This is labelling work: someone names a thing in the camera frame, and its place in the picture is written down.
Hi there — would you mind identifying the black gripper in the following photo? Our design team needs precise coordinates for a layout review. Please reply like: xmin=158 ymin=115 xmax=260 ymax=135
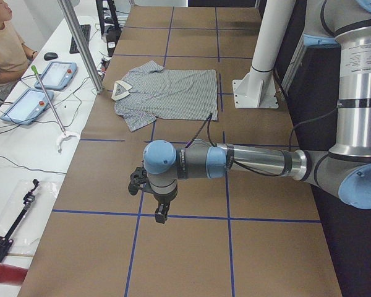
xmin=155 ymin=194 xmax=172 ymax=223

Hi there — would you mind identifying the blue white striped polo shirt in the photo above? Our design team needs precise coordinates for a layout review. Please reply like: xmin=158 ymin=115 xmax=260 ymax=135
xmin=111 ymin=61 xmax=218 ymax=132

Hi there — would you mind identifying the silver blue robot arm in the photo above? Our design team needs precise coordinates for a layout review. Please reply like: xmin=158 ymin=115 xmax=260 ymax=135
xmin=128 ymin=1 xmax=371 ymax=223

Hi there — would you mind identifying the clear plastic sheet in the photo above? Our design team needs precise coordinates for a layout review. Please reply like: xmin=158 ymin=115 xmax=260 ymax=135
xmin=0 ymin=180 xmax=62 ymax=257

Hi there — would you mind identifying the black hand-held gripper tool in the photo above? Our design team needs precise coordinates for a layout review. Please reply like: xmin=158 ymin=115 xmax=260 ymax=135
xmin=0 ymin=179 xmax=40 ymax=262

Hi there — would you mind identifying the lower blue teach pendant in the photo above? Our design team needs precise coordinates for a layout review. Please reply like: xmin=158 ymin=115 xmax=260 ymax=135
xmin=0 ymin=88 xmax=49 ymax=125

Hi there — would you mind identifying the blue teach pendant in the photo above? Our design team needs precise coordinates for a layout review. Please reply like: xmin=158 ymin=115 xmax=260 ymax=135
xmin=39 ymin=61 xmax=77 ymax=91
xmin=0 ymin=88 xmax=49 ymax=125

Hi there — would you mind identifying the upper blue teach pendant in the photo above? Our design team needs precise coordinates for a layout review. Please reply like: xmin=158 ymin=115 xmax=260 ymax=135
xmin=39 ymin=61 xmax=77 ymax=91

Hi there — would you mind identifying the red cylinder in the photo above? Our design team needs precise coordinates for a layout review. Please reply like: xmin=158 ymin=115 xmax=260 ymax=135
xmin=0 ymin=262 xmax=28 ymax=286

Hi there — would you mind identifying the black box with label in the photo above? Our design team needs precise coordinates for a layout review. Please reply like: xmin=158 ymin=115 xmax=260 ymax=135
xmin=106 ymin=28 xmax=122 ymax=57

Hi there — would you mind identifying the black keyboard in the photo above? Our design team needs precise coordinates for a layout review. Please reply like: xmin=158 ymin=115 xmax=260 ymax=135
xmin=69 ymin=24 xmax=92 ymax=54

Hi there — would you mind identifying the metal reacher grabber stick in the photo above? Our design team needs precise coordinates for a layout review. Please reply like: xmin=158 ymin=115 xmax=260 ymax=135
xmin=31 ymin=65 xmax=80 ymax=153

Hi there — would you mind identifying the black computer mouse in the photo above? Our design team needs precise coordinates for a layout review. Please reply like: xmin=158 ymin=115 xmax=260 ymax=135
xmin=43 ymin=52 xmax=58 ymax=61

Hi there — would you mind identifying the person in beige shirt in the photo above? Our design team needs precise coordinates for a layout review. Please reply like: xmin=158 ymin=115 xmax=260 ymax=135
xmin=0 ymin=1 xmax=38 ymax=87

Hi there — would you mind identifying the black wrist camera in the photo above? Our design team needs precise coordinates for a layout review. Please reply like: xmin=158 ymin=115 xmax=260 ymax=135
xmin=128 ymin=167 xmax=153 ymax=196

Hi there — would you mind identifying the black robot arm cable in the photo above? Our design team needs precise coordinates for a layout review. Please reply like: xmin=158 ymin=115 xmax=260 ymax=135
xmin=185 ymin=113 xmax=338 ymax=177

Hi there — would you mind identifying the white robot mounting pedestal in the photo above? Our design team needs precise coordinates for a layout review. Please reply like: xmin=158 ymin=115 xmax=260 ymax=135
xmin=232 ymin=0 xmax=294 ymax=109

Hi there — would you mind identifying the aluminium frame post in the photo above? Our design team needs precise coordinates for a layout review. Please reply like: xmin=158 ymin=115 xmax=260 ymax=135
xmin=57 ymin=0 xmax=103 ymax=94

